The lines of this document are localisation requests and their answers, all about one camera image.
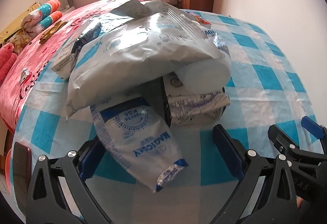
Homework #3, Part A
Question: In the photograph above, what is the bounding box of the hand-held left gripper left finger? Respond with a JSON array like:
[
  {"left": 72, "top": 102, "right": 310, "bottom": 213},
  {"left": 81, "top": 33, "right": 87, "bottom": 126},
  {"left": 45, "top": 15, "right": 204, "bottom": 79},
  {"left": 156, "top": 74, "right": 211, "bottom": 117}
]
[{"left": 26, "top": 137, "right": 115, "bottom": 224}]

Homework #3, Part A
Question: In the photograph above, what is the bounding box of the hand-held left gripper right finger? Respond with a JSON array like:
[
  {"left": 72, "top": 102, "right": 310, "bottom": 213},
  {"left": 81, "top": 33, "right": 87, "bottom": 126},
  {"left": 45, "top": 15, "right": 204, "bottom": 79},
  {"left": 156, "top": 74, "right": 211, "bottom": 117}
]
[{"left": 212, "top": 124, "right": 299, "bottom": 224}]

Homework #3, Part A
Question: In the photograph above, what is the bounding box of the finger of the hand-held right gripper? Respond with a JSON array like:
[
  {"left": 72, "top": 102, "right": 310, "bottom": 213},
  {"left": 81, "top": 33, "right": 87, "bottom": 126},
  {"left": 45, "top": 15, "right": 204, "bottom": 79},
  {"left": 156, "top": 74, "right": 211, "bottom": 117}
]
[
  {"left": 301, "top": 116, "right": 327, "bottom": 143},
  {"left": 267, "top": 124, "right": 300, "bottom": 155}
]

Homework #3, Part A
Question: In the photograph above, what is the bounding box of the white blue plastic packet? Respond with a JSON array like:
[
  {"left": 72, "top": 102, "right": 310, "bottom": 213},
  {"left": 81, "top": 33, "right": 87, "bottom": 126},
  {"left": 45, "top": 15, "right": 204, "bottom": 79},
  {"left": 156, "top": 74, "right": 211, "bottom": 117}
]
[{"left": 89, "top": 96, "right": 189, "bottom": 192}]

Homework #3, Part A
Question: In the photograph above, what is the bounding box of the large grey plastic mailer bag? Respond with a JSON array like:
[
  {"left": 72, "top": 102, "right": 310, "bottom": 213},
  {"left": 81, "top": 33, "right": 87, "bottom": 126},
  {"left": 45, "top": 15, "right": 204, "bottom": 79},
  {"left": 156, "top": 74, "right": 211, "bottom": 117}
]
[{"left": 65, "top": 0, "right": 232, "bottom": 121}]

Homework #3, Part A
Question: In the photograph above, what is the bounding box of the silver printed wrapper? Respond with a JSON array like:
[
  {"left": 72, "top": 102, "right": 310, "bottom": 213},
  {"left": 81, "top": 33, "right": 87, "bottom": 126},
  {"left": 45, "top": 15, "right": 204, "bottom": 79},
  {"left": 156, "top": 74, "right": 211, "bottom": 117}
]
[{"left": 167, "top": 92, "right": 230, "bottom": 118}]

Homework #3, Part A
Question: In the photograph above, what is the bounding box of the black white printed carton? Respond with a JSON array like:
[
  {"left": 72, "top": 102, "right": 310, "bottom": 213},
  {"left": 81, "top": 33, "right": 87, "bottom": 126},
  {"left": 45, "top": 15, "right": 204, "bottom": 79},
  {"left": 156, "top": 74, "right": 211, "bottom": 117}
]
[{"left": 159, "top": 71, "right": 230, "bottom": 127}]

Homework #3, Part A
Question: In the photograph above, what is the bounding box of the black smartphone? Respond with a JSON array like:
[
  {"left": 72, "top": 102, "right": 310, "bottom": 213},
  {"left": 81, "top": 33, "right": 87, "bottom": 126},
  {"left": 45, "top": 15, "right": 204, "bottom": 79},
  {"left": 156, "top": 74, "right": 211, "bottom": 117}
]
[{"left": 13, "top": 142, "right": 32, "bottom": 204}]

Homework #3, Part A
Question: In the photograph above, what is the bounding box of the blue checked tablecloth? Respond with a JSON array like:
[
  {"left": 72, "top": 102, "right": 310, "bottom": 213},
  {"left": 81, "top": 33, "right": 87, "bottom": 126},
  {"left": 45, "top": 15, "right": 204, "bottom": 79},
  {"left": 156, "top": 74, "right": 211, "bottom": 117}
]
[{"left": 14, "top": 8, "right": 327, "bottom": 224}]

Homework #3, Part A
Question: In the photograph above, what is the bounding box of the small white flat box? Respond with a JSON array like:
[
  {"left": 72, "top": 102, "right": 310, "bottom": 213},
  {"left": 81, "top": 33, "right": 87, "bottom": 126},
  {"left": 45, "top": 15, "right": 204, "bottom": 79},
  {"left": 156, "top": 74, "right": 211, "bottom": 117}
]
[{"left": 51, "top": 48, "right": 80, "bottom": 80}]

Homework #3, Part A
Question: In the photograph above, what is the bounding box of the pink heart print bedspread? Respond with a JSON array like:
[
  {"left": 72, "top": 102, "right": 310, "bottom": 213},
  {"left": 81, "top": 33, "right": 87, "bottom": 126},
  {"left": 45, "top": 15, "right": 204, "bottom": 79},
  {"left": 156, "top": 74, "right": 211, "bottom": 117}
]
[{"left": 0, "top": 0, "right": 154, "bottom": 133}]

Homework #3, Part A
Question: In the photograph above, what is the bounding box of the pink plain folded blanket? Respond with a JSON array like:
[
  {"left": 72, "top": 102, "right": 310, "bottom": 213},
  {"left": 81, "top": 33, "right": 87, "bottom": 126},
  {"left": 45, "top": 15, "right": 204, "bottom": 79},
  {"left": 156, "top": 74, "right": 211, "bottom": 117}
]
[{"left": 0, "top": 53, "right": 18, "bottom": 84}]

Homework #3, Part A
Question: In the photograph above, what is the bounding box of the dark blue white packet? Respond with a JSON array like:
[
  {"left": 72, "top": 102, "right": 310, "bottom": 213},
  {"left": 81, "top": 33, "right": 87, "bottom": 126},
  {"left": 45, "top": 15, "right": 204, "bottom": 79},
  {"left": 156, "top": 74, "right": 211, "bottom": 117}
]
[{"left": 72, "top": 20, "right": 103, "bottom": 61}]

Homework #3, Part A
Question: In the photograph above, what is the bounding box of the gold cloth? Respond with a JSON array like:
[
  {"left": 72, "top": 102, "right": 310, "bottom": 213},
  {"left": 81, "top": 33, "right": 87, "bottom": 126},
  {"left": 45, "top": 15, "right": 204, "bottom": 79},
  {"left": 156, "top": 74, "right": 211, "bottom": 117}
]
[{"left": 39, "top": 20, "right": 67, "bottom": 44}]

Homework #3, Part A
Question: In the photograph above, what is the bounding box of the blue orange snack packet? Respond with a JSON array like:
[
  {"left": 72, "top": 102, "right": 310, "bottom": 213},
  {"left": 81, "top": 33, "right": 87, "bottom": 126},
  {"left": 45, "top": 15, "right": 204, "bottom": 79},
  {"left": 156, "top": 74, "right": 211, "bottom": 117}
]
[{"left": 191, "top": 13, "right": 212, "bottom": 29}]

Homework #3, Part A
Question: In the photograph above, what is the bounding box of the yellow floral pillow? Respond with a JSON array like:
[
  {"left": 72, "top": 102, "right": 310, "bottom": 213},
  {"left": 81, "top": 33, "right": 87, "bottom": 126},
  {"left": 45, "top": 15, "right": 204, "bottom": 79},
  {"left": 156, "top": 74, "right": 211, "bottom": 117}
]
[{"left": 10, "top": 31, "right": 34, "bottom": 54}]

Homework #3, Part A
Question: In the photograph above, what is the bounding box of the pink printed folded blanket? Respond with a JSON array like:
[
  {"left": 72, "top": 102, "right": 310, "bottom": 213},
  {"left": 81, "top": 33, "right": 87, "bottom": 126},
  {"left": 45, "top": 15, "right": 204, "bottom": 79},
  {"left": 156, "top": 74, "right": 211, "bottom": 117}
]
[{"left": 0, "top": 43, "right": 14, "bottom": 64}]

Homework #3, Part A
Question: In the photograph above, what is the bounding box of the rolled floral quilt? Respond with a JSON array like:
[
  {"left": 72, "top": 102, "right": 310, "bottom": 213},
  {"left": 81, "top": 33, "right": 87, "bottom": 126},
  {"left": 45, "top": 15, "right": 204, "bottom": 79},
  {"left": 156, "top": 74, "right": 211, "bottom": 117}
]
[{"left": 22, "top": 0, "right": 63, "bottom": 36}]

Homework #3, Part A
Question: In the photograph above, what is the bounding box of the yellow headboard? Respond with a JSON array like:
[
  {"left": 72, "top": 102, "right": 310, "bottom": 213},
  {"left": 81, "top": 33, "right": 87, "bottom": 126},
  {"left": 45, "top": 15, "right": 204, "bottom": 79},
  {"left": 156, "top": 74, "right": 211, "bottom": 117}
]
[{"left": 0, "top": 2, "right": 41, "bottom": 43}]

